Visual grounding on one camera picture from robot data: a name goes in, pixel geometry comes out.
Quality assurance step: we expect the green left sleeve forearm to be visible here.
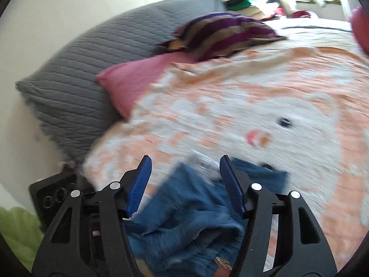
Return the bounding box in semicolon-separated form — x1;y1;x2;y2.
1;207;44;272

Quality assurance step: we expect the red rolled quilt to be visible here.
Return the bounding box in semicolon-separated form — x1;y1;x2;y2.
350;6;369;54

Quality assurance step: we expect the purple striped pillow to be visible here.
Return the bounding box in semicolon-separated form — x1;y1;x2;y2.
159;12;286;61

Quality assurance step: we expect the grey quilted headboard cushion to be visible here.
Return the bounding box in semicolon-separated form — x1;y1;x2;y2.
16;0;225;163

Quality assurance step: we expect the orange bear blanket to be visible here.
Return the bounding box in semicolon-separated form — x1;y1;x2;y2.
84;26;368;270

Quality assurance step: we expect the pink pillow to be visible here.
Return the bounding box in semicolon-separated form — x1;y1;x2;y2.
96;52;196;119

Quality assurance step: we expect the pile of clothes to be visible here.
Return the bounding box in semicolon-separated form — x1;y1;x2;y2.
223;0;316;21

